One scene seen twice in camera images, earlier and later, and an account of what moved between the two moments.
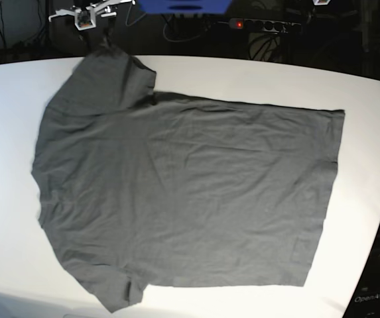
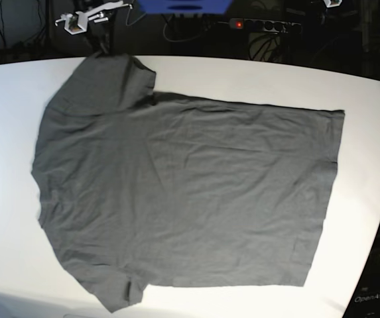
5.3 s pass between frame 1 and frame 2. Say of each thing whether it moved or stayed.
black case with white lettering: stayed
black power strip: stayed
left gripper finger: moved
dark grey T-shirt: stayed
